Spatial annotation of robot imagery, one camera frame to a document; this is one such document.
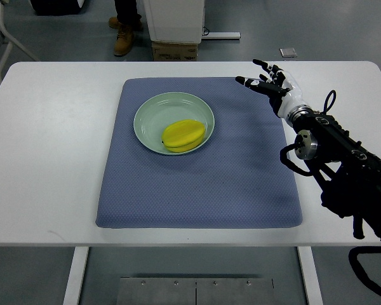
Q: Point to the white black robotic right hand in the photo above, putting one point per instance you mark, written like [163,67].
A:
[285,95]

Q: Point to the grey floor outlet plate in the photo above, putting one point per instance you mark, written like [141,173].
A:
[288,52]

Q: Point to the light green plate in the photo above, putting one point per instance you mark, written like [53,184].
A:
[154,115]

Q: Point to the blue textured mat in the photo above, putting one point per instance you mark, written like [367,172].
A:
[234,181]

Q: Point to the cardboard box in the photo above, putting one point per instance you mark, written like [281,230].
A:
[174,52]

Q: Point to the white cabinet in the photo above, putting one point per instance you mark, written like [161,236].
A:
[175,21]

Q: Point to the tan work boot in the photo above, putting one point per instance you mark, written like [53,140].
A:
[124,40]
[114,24]

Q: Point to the white table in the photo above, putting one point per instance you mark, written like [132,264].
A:
[56,126]

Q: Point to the white floor rail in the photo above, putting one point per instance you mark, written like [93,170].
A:
[222,36]

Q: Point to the metal base plate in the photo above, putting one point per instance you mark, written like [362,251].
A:
[153,290]

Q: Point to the white chair frame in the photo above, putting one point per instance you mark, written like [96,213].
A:
[3,41]

